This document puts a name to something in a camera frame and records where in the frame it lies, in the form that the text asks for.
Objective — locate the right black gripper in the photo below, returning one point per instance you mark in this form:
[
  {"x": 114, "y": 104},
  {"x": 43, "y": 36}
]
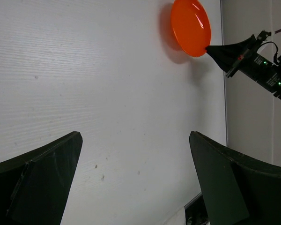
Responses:
[{"x": 244, "y": 57}]

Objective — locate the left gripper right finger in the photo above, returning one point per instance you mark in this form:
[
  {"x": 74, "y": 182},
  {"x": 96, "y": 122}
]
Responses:
[{"x": 237, "y": 189}]

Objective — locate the aluminium rail right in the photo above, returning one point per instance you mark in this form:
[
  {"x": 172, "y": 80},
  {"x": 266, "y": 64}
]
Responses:
[{"x": 224, "y": 80}]

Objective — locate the orange plate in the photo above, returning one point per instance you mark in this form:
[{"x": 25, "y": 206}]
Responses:
[{"x": 191, "y": 26}]

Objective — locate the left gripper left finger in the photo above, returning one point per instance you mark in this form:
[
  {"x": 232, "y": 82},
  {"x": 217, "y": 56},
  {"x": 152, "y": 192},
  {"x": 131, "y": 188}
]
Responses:
[{"x": 34, "y": 186}]

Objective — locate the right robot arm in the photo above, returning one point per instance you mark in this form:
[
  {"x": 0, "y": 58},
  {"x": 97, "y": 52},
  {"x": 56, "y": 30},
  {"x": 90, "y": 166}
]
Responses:
[{"x": 244, "y": 57}]

